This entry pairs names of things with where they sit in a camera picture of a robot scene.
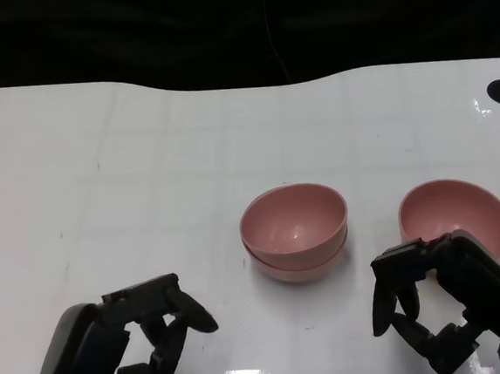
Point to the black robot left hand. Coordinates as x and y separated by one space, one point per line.
72 360

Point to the pink plastic bowl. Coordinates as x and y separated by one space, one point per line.
301 272
451 211
292 222

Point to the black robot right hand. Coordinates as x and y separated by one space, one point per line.
481 280

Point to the black cloth backdrop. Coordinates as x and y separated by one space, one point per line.
175 31

